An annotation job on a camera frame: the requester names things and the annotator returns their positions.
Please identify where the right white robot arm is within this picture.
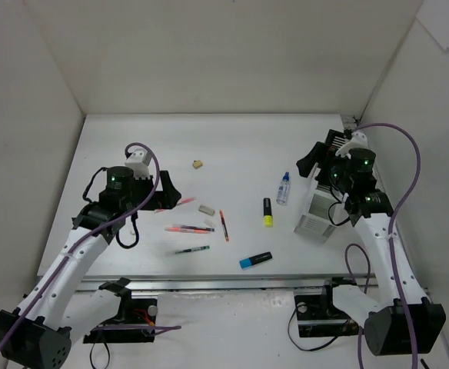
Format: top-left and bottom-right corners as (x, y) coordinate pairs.
(297, 142), (446, 356)

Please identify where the blue cap highlighter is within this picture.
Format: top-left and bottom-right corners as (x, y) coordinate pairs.
(239, 251), (273, 270)

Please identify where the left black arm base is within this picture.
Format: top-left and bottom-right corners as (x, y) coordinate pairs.
(82, 278), (158, 344)

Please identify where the orange red gel pen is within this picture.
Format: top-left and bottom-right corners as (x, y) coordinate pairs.
(219, 209), (230, 242)

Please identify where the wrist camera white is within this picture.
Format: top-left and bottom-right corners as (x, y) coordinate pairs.
(125, 148), (152, 179)
(336, 129), (368, 158)

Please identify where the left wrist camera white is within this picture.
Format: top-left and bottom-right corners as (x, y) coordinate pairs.
(125, 148), (152, 179)

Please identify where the clear pen cap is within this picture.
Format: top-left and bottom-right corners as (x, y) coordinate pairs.
(204, 219), (215, 228)

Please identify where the white black stationery organizer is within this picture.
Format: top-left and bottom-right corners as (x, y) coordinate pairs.
(294, 129), (346, 243)

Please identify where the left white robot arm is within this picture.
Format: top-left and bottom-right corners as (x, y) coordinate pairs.
(0, 166), (181, 368)

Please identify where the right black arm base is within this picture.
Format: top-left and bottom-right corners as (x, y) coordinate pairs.
(294, 278), (359, 338)

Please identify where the yellow cap highlighter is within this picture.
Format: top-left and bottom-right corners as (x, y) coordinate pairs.
(263, 198), (273, 228)

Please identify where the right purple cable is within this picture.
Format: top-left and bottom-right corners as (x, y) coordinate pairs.
(343, 122), (421, 369)

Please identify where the small tan eraser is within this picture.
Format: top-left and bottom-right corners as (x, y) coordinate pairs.
(192, 160), (203, 169)

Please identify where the grey rectangular eraser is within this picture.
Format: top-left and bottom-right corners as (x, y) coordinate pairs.
(198, 205), (215, 216)

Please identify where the neon orange gel pen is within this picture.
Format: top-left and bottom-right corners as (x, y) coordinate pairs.
(165, 227), (209, 234)

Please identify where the green gel pen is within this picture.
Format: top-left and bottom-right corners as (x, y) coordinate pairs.
(174, 245), (210, 254)

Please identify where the pink red gel pen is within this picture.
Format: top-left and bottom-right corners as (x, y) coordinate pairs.
(154, 197), (196, 214)

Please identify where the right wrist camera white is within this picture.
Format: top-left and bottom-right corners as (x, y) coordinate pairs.
(336, 129), (368, 158)

